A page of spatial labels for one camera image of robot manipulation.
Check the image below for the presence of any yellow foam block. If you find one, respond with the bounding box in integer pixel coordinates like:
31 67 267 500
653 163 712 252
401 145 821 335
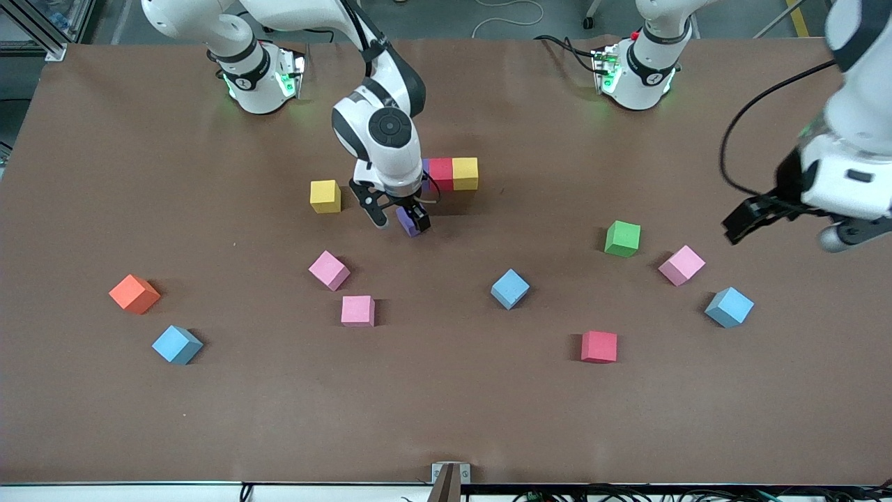
452 157 480 192
309 179 342 215

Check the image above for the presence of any pink foam block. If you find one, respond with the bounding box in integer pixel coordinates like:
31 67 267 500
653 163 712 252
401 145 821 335
658 245 707 287
341 295 376 328
308 250 351 292

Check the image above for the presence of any blue foam block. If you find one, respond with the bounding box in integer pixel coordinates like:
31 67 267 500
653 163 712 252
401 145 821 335
704 287 755 329
490 268 531 311
151 325 204 366

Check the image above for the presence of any green foam block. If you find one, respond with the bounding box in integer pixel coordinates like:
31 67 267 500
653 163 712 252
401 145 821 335
604 220 642 259

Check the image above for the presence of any green lit connector box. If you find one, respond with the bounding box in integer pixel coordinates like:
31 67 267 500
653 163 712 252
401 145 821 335
592 45 622 95
277 49 307 98

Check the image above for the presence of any brown paper table cover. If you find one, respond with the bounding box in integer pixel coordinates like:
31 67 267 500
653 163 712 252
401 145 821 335
0 35 892 485

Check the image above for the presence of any orange foam block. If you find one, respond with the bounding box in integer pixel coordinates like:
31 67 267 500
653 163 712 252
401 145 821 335
109 274 162 315

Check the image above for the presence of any black camera cable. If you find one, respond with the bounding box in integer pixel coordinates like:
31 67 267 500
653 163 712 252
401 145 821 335
720 59 837 197

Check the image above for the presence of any white floor cable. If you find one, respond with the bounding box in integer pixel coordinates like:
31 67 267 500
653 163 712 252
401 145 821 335
470 0 546 40

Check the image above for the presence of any metal table bracket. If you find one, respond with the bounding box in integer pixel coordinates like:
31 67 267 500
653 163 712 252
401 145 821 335
431 462 471 502

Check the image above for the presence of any aluminium frame post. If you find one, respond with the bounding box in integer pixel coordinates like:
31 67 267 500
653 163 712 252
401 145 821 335
0 0 105 62

